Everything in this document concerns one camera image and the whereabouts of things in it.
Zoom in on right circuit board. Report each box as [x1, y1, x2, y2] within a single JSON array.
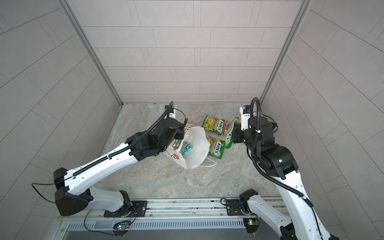
[[243, 218, 260, 234]]

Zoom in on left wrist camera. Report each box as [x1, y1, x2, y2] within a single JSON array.
[[164, 105, 176, 119]]

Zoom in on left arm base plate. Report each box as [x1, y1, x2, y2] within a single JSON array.
[[104, 201, 148, 218]]

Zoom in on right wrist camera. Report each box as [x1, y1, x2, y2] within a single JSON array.
[[240, 105, 253, 131]]

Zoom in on vented cable duct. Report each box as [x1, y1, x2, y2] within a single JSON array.
[[68, 218, 245, 231]]

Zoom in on left circuit board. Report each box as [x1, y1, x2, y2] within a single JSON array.
[[113, 221, 132, 231]]

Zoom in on aluminium mounting rail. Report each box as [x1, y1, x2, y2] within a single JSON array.
[[58, 196, 310, 221]]

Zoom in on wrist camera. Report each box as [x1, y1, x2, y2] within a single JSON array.
[[240, 105, 253, 131], [164, 105, 176, 119]]

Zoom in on green Fox's candy bag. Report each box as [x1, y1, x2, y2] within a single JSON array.
[[206, 136, 225, 159], [203, 116, 227, 135], [224, 113, 240, 149]]

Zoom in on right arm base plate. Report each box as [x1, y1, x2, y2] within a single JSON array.
[[220, 198, 257, 216]]

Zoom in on white floral paper bag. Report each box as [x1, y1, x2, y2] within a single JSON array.
[[164, 124, 217, 170]]

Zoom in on green snack packets in bag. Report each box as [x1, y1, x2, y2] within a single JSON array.
[[180, 142, 193, 156]]

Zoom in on orange Fox's candy bag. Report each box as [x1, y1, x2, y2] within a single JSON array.
[[224, 119, 239, 131]]

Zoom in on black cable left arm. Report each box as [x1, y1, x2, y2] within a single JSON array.
[[31, 179, 133, 237]]

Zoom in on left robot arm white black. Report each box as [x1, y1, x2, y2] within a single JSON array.
[[54, 117, 187, 217]]

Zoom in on circuit board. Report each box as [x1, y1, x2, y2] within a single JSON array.
[[113, 221, 132, 231], [243, 218, 260, 234]]

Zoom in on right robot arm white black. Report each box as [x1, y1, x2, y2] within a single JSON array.
[[232, 114, 337, 240]]

